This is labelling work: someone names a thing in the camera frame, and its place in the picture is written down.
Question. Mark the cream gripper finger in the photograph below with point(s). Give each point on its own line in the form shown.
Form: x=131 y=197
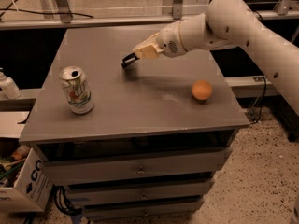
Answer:
x=148 y=49

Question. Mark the orange fruit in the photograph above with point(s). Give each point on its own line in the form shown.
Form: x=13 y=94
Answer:
x=201 y=90

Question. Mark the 7up soda can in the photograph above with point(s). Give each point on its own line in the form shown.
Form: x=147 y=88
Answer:
x=76 y=89

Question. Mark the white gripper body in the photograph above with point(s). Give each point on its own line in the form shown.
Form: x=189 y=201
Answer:
x=168 y=43

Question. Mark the metal frame rail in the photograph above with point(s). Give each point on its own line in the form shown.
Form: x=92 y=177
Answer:
x=37 y=14

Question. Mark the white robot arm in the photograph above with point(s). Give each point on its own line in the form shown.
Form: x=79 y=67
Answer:
x=259 y=183

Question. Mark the white plastic bottle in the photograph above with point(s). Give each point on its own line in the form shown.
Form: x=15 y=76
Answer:
x=8 y=86

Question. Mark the grey drawer cabinet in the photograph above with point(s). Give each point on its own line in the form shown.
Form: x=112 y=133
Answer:
x=148 y=146

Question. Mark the blue rxbar blueberry wrapper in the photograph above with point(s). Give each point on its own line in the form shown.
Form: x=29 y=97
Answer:
x=128 y=60

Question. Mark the white cardboard box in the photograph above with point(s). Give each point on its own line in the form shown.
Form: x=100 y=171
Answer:
x=30 y=191

